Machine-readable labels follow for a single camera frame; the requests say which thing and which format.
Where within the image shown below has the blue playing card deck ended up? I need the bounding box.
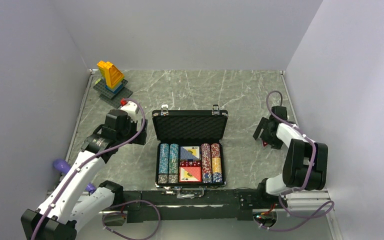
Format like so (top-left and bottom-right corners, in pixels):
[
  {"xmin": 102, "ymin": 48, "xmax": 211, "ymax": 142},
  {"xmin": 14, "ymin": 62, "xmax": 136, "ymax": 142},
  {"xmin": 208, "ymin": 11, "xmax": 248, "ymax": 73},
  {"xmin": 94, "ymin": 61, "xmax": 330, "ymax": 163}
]
[{"xmin": 179, "ymin": 146, "xmax": 201, "ymax": 161}]

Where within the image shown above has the black poker chip case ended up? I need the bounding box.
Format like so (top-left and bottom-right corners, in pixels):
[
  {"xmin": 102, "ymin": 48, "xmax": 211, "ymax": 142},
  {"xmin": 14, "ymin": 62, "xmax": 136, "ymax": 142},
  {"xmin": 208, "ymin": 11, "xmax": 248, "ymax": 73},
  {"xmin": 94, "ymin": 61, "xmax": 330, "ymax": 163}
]
[{"xmin": 152, "ymin": 104, "xmax": 229, "ymax": 190}]

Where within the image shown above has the red die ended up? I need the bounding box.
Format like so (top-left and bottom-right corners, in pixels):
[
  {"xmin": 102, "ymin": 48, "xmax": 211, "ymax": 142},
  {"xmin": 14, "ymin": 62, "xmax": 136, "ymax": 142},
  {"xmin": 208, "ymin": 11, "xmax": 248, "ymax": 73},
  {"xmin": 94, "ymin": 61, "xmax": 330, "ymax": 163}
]
[
  {"xmin": 181, "ymin": 161, "xmax": 194, "ymax": 167},
  {"xmin": 192, "ymin": 161, "xmax": 202, "ymax": 167}
]

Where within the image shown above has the red playing card deck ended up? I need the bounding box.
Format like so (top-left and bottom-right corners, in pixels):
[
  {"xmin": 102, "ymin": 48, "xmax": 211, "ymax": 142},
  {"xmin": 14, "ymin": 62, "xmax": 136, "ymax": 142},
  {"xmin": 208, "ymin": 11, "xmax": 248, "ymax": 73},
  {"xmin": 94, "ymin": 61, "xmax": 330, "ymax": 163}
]
[{"xmin": 178, "ymin": 166, "xmax": 202, "ymax": 183}]

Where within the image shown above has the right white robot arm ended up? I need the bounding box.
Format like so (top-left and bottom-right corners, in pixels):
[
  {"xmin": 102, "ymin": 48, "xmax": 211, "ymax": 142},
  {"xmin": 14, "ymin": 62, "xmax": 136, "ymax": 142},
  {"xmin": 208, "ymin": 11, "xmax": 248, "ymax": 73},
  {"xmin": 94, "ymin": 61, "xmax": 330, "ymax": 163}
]
[{"xmin": 253, "ymin": 105, "xmax": 328, "ymax": 208}]

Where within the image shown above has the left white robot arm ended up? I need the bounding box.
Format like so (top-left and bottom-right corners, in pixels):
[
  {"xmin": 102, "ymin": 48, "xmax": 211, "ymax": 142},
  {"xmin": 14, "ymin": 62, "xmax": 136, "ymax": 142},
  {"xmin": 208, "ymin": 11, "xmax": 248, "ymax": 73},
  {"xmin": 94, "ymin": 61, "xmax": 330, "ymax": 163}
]
[{"xmin": 21, "ymin": 102, "xmax": 147, "ymax": 240}]

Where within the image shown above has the grey toy brick baseplate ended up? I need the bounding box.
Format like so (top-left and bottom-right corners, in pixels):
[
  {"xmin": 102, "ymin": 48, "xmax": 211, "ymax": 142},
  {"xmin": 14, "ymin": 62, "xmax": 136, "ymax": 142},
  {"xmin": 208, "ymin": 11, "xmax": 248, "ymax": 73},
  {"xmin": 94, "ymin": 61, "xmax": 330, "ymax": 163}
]
[{"xmin": 93, "ymin": 77, "xmax": 133, "ymax": 109}]

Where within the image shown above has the yellow toy brick tower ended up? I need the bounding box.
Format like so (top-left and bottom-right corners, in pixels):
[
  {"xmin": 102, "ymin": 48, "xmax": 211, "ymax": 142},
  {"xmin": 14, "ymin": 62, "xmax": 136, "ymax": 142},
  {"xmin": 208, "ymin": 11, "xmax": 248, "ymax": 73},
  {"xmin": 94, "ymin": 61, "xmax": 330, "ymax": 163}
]
[{"xmin": 97, "ymin": 60, "xmax": 125, "ymax": 93}]

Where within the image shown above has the blue chip row far left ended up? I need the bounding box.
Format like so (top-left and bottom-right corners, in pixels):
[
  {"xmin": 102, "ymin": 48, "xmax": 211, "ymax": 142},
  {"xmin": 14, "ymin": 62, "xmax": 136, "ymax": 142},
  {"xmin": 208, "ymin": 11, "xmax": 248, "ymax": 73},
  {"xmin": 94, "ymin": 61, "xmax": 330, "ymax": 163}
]
[{"xmin": 157, "ymin": 143, "xmax": 170, "ymax": 184}]

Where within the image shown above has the red yellow chip row right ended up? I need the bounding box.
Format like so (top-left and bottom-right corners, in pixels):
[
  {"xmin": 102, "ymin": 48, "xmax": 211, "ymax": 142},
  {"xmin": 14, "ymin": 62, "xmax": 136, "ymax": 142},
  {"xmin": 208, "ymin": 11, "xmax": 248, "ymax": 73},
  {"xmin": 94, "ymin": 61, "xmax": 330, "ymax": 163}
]
[{"xmin": 210, "ymin": 143, "xmax": 223, "ymax": 184}]

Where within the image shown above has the purple cylinder object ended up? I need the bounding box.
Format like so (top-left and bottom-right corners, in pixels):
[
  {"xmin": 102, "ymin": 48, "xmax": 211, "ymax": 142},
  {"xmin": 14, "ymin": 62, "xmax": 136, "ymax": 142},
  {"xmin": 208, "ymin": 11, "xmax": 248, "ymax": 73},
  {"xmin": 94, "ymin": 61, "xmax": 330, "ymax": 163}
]
[{"xmin": 52, "ymin": 158, "xmax": 71, "ymax": 175}]

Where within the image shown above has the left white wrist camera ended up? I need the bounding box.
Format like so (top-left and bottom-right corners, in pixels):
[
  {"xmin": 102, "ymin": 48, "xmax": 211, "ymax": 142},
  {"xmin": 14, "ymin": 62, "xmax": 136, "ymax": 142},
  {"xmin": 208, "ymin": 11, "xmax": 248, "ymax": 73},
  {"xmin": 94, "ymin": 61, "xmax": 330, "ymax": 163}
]
[{"xmin": 119, "ymin": 98, "xmax": 140, "ymax": 123}]

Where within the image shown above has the black front mounting rail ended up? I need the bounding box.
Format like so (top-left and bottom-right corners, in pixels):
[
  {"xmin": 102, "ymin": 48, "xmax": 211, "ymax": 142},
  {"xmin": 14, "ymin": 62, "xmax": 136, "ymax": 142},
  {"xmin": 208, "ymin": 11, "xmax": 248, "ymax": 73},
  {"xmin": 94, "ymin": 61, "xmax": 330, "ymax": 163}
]
[{"xmin": 122, "ymin": 189, "xmax": 287, "ymax": 223}]

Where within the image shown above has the purple loop cable front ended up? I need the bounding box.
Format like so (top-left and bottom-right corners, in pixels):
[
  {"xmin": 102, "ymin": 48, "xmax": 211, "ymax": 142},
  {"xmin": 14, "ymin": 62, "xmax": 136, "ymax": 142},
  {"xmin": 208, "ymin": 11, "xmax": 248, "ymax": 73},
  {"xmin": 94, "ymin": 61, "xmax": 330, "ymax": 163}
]
[{"xmin": 101, "ymin": 199, "xmax": 161, "ymax": 240}]

